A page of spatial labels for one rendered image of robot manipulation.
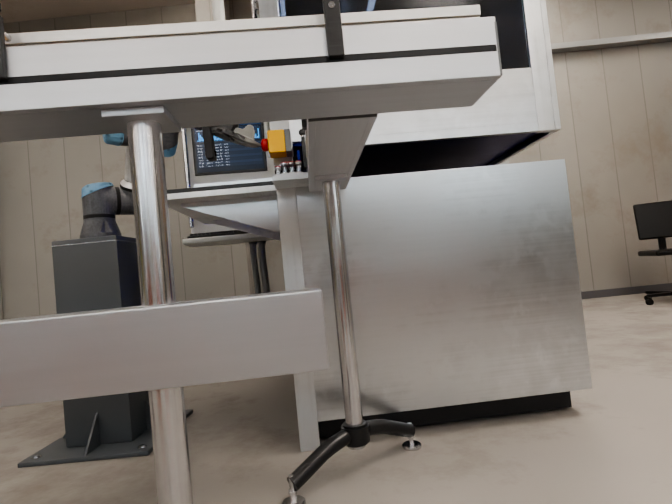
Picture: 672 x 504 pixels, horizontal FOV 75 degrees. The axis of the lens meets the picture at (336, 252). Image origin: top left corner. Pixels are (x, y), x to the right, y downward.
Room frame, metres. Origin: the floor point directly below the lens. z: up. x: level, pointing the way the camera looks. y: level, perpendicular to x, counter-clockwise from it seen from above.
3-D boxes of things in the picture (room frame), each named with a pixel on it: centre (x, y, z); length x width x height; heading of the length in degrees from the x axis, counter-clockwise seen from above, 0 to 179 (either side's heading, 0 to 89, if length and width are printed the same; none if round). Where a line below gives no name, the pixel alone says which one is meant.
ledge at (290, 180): (1.38, 0.10, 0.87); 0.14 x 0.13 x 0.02; 94
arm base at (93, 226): (1.78, 0.94, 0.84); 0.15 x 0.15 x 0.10
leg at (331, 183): (1.26, 0.00, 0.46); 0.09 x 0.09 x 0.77; 4
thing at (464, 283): (2.51, -0.25, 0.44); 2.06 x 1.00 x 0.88; 4
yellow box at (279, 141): (1.39, 0.15, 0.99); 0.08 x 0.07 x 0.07; 94
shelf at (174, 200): (1.80, 0.36, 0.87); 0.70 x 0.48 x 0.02; 4
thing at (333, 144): (1.11, -0.01, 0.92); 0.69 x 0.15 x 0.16; 4
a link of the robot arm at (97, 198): (1.78, 0.94, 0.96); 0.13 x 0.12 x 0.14; 126
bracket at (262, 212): (1.55, 0.35, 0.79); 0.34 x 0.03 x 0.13; 94
